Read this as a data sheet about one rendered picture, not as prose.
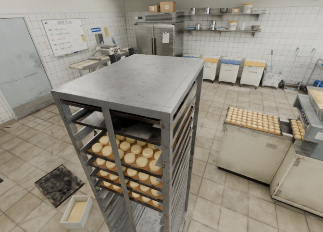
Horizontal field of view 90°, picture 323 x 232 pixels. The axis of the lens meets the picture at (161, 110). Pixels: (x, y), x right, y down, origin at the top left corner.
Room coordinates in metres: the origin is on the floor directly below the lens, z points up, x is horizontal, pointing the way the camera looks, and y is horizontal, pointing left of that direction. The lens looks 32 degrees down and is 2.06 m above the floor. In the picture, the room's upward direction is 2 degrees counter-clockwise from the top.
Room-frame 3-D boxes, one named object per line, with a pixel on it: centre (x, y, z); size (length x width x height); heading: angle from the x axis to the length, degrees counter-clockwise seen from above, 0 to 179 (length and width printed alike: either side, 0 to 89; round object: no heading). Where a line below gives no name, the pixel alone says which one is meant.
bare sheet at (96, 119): (0.76, 0.08, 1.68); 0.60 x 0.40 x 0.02; 158
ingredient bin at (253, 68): (4.76, -2.80, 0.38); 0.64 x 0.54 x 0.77; 151
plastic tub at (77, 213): (1.00, 1.01, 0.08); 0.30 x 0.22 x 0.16; 179
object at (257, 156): (1.59, -1.18, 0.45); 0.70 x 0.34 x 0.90; 62
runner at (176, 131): (0.69, -0.11, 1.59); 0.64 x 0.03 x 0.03; 158
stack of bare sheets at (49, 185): (1.43, 1.48, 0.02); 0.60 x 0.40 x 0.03; 55
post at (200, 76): (0.96, -0.25, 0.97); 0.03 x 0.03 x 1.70; 68
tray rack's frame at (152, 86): (0.77, 0.08, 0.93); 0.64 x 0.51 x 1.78; 158
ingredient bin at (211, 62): (5.33, -1.63, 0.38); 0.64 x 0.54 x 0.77; 155
